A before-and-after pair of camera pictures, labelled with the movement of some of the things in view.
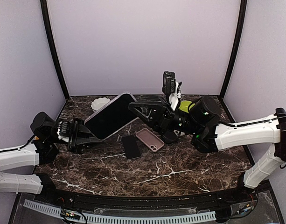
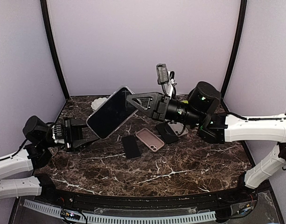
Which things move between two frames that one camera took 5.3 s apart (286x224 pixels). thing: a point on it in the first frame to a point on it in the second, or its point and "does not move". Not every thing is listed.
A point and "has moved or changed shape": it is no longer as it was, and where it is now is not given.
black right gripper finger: [147, 110] to [147, 102]
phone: [111, 116] has moved or changed shape
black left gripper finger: [87, 139] does not move
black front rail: [233, 199] does not move
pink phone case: [152, 141] does not move
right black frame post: [240, 30] does not move
